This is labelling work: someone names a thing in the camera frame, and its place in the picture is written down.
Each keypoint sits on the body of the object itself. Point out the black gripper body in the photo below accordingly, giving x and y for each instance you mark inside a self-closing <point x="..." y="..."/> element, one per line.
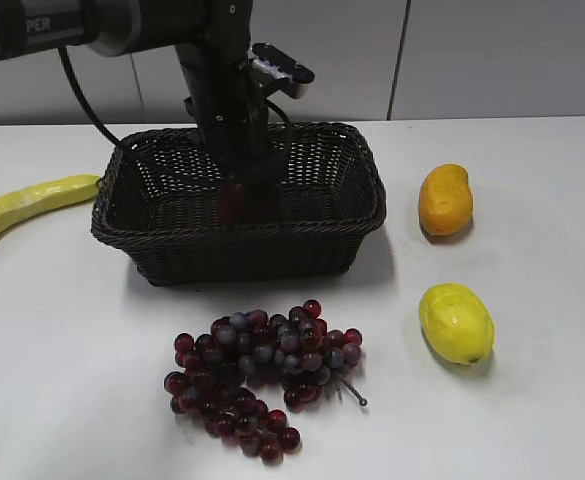
<point x="227" y="104"/>

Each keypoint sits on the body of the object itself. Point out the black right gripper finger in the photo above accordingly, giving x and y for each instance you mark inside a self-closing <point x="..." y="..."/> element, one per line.
<point x="261" y="189"/>

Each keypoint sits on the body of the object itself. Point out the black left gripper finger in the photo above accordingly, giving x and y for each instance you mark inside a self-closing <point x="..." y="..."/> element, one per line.
<point x="231" y="169"/>

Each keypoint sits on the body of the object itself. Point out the dark red apple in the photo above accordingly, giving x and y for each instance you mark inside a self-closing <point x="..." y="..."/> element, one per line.
<point x="231" y="203"/>

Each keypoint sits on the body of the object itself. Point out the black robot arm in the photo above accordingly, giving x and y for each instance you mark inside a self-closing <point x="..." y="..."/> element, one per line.
<point x="110" y="28"/>

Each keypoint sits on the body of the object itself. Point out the black wicker basket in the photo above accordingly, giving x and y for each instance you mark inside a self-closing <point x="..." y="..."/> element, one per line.
<point x="161" y="207"/>

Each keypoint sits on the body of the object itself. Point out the purple grape bunch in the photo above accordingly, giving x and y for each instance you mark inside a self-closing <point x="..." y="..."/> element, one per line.
<point x="245" y="375"/>

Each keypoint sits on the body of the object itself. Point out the orange mango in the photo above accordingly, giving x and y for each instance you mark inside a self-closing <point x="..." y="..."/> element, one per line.
<point x="445" y="204"/>

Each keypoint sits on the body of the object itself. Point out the yellow lemon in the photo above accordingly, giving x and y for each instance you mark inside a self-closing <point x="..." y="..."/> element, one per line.
<point x="456" y="323"/>

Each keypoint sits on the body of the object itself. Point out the yellow banana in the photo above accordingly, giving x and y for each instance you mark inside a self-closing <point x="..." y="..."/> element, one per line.
<point x="22" y="205"/>

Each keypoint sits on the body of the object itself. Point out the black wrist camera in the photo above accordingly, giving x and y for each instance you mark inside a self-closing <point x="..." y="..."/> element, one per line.
<point x="275" y="71"/>

